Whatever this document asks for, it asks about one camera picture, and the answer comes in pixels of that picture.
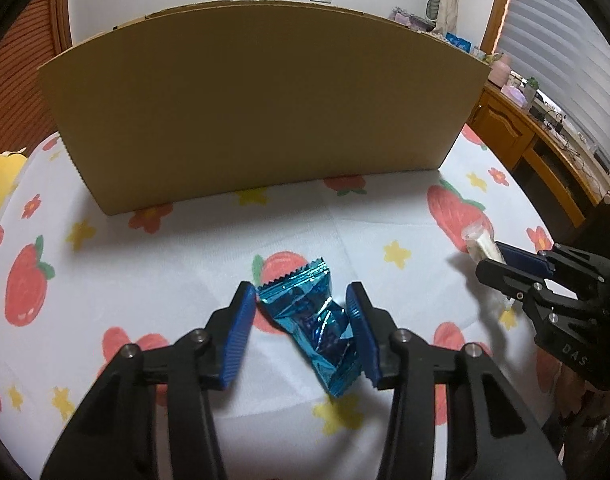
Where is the blue foil snack packet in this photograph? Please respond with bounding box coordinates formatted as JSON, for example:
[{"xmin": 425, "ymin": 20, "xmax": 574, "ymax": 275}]
[{"xmin": 255, "ymin": 257, "xmax": 358, "ymax": 400}]

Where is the brown wooden louvre door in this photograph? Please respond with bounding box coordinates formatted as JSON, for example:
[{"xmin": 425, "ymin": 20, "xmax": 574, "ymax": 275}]
[{"xmin": 0, "ymin": 0, "xmax": 73, "ymax": 161}]

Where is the small white candy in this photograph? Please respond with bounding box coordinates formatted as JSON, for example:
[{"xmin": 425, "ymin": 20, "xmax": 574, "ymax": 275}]
[{"xmin": 460, "ymin": 224, "xmax": 514, "ymax": 311}]

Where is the white floral tablecloth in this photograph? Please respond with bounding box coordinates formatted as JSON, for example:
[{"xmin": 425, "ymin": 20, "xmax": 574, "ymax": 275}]
[{"xmin": 0, "ymin": 120, "xmax": 586, "ymax": 480}]

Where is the pink round container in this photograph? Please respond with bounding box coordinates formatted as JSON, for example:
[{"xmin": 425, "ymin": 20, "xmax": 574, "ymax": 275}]
[{"xmin": 487, "ymin": 52, "xmax": 512, "ymax": 86}]

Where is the wooden window frame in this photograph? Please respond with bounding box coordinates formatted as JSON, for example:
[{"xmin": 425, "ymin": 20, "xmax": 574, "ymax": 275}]
[{"xmin": 480, "ymin": 0, "xmax": 516, "ymax": 56}]

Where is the blue box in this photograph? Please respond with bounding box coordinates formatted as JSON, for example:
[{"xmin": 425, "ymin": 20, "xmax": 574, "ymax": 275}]
[{"xmin": 445, "ymin": 32, "xmax": 473, "ymax": 53}]

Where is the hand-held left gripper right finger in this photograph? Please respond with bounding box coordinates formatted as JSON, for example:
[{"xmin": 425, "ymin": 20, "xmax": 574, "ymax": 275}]
[{"xmin": 345, "ymin": 281, "xmax": 568, "ymax": 480}]

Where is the person's right hand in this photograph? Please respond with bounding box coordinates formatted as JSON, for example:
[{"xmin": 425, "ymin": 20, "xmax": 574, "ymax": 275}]
[{"xmin": 555, "ymin": 362, "xmax": 610, "ymax": 428}]

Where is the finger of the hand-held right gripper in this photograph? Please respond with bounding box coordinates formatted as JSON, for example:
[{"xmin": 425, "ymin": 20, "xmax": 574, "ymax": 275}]
[
  {"xmin": 494, "ymin": 241, "xmax": 610, "ymax": 291},
  {"xmin": 475, "ymin": 258, "xmax": 593, "ymax": 333}
]

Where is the small lilac container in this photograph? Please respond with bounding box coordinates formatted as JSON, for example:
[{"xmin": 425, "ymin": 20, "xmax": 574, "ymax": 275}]
[{"xmin": 500, "ymin": 85, "xmax": 528, "ymax": 107}]

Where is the brown cardboard box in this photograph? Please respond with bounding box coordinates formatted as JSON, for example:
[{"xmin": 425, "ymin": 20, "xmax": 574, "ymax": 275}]
[{"xmin": 38, "ymin": 0, "xmax": 490, "ymax": 218}]

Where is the wooden desk with clutter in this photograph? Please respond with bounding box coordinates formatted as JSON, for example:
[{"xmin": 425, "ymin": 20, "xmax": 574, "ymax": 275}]
[{"xmin": 467, "ymin": 82, "xmax": 610, "ymax": 246}]

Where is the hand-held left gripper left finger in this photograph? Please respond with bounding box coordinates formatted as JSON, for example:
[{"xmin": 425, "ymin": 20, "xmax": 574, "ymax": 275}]
[{"xmin": 40, "ymin": 281, "xmax": 257, "ymax": 480}]

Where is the lilac patterned box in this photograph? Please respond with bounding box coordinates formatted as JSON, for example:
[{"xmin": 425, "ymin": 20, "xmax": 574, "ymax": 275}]
[{"xmin": 392, "ymin": 6, "xmax": 431, "ymax": 30}]

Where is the white window blind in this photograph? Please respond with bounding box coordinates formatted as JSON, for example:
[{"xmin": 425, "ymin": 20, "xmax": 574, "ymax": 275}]
[{"xmin": 495, "ymin": 0, "xmax": 610, "ymax": 161}]

